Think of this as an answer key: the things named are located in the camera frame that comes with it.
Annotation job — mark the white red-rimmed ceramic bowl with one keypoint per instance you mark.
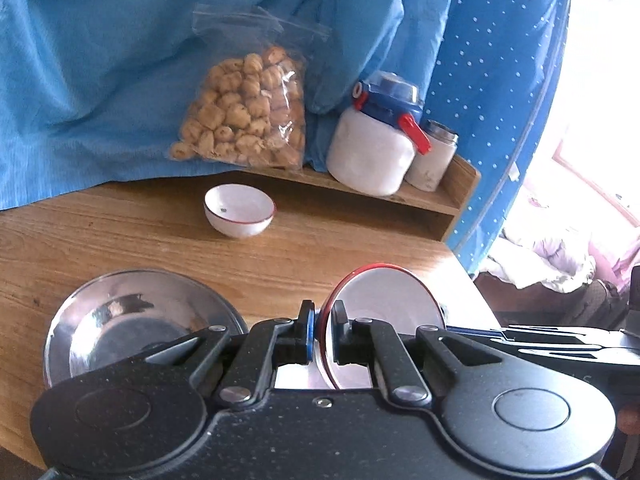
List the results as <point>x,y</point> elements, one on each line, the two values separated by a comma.
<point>390,300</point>
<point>240,205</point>

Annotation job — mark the white thermos cup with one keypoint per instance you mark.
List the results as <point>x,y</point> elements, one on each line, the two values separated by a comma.
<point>432,165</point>

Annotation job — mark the white bottle with blue lid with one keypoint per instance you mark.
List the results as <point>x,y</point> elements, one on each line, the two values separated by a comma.
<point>370,155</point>

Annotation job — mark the clear bag of puffed snacks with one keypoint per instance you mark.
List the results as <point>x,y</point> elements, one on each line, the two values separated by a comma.
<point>240,110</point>

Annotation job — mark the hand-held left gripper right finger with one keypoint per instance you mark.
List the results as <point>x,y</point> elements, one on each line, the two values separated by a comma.
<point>340,335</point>

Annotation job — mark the blue white-dotted fabric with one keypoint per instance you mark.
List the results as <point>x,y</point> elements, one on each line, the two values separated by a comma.
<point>500,60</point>

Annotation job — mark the blue cloth garment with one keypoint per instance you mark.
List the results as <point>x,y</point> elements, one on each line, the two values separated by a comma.
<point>100,60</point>

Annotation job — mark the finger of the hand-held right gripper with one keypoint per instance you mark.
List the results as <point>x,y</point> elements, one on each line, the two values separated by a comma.
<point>570,353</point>
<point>550,335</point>

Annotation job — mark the large steel plate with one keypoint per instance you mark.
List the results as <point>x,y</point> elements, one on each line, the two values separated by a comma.
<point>130,310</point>

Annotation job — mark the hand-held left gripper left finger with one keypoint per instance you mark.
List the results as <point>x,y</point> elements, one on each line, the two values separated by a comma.
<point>309,332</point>

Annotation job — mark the wooden desk shelf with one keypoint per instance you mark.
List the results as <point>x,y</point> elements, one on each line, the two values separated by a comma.
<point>460,185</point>

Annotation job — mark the white pink bedding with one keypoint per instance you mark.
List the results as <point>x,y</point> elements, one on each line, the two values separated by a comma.
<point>550,255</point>

